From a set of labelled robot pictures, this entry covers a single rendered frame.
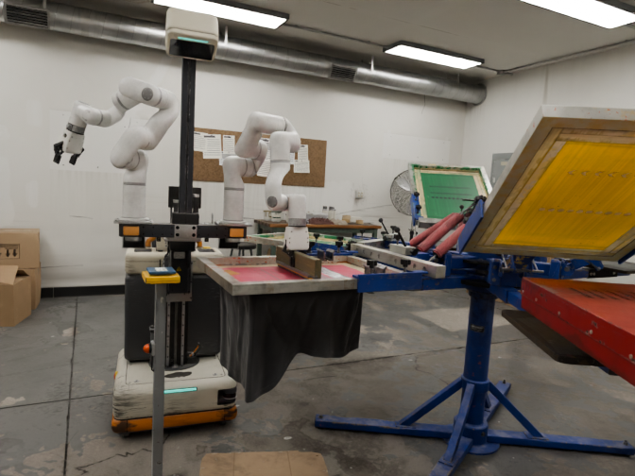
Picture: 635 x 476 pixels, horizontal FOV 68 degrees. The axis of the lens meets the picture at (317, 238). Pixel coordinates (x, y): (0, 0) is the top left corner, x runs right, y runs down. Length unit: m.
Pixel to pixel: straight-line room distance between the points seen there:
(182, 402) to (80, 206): 3.37
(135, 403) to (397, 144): 5.23
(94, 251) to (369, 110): 3.88
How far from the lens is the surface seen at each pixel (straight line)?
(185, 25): 2.17
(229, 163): 2.22
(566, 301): 1.23
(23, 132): 5.63
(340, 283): 1.76
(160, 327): 2.00
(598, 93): 6.36
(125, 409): 2.66
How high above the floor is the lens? 1.33
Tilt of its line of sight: 6 degrees down
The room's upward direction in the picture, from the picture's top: 3 degrees clockwise
